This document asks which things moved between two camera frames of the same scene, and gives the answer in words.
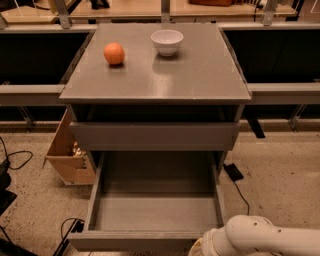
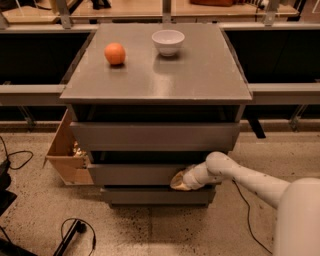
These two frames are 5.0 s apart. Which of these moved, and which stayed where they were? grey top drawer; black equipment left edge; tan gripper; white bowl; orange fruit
Moved: tan gripper
Stayed: orange fruit; white bowl; black equipment left edge; grey top drawer
